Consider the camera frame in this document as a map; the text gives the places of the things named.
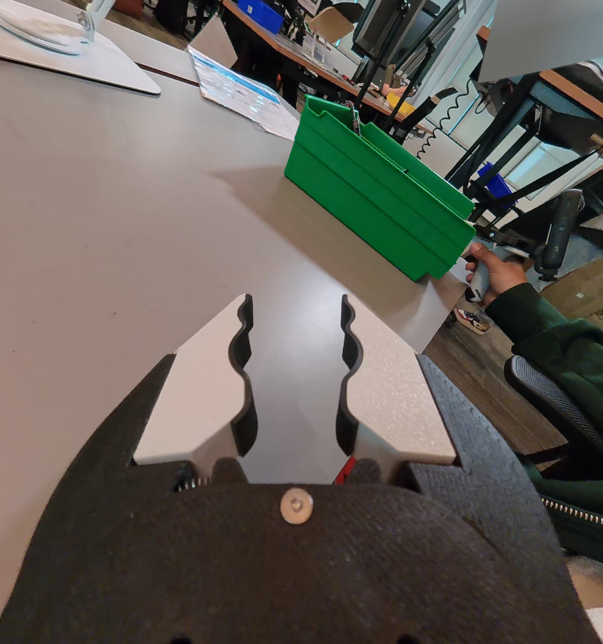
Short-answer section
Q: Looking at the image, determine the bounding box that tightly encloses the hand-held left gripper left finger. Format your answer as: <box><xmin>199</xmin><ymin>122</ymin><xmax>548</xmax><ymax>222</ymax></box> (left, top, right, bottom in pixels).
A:
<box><xmin>132</xmin><ymin>293</ymin><xmax>260</xmax><ymax>478</ymax></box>

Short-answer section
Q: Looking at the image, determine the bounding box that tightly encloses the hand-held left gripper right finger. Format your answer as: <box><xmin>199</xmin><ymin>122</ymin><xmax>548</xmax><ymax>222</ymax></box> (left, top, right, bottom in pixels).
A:
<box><xmin>335</xmin><ymin>294</ymin><xmax>458</xmax><ymax>481</ymax></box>

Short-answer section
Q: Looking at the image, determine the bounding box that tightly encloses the green plastic bin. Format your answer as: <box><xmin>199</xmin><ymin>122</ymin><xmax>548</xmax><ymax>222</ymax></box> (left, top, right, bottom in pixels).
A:
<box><xmin>284</xmin><ymin>94</ymin><xmax>476</xmax><ymax>282</ymax></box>

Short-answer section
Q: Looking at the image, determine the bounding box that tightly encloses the person's right forearm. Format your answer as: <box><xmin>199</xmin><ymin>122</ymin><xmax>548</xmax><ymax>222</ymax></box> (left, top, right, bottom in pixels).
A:
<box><xmin>484</xmin><ymin>282</ymin><xmax>603</xmax><ymax>456</ymax></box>

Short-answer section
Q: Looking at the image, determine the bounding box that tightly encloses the person's right hand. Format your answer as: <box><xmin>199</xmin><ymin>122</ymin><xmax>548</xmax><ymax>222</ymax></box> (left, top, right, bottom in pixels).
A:
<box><xmin>465</xmin><ymin>241</ymin><xmax>530</xmax><ymax>306</ymax></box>

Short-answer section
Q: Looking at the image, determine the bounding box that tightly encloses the patterned shoe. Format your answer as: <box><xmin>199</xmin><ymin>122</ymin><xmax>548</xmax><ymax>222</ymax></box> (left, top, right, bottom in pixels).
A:
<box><xmin>453</xmin><ymin>307</ymin><xmax>494</xmax><ymax>336</ymax></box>

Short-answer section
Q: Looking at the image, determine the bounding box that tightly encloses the blue plastic bin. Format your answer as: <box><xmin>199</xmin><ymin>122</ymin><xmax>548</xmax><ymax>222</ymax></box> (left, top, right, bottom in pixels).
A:
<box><xmin>476</xmin><ymin>161</ymin><xmax>514</xmax><ymax>208</ymax></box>
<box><xmin>237</xmin><ymin>0</ymin><xmax>285</xmax><ymax>35</ymax></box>

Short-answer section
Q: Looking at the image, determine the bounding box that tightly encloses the dark grey office chair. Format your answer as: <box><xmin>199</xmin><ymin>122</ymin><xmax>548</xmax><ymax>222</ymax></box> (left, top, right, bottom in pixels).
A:
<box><xmin>530</xmin><ymin>189</ymin><xmax>586</xmax><ymax>282</ymax></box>

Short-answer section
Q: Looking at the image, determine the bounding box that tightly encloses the grey mesh office chair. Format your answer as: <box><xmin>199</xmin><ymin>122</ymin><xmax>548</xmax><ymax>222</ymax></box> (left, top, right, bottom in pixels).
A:
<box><xmin>504</xmin><ymin>355</ymin><xmax>603</xmax><ymax>471</ymax></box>

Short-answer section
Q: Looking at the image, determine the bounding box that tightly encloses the black monitor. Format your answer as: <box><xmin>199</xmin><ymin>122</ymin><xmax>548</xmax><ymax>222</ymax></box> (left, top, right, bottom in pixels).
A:
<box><xmin>354</xmin><ymin>0</ymin><xmax>428</xmax><ymax>61</ymax></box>

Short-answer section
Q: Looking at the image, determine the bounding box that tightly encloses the laminated paper sheet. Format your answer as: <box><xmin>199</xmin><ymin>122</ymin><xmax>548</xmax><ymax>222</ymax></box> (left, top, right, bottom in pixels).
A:
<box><xmin>187</xmin><ymin>44</ymin><xmax>302</xmax><ymax>142</ymax></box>

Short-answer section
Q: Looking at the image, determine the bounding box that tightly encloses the wooden document stand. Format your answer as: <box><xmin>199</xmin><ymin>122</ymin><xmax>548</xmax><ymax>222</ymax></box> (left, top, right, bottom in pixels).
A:
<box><xmin>0</xmin><ymin>0</ymin><xmax>162</xmax><ymax>96</ymax></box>

